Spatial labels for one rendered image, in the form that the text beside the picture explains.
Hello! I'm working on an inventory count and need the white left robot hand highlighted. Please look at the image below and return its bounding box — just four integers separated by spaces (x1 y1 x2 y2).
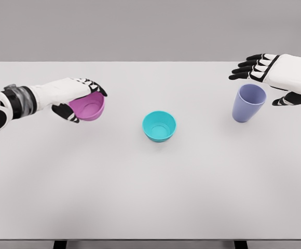
49 77 108 124

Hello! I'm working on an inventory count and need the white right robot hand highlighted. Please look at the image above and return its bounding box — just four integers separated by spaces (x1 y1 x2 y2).
228 53 301 107

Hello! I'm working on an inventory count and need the pink plastic bowl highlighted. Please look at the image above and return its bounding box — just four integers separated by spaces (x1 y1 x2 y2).
68 91 106 122

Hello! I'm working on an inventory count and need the lavender plastic cup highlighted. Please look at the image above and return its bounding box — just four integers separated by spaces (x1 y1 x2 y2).
231 84 267 123

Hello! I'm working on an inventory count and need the teal plastic bowl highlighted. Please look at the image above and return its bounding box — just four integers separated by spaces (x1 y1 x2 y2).
142 110 177 143

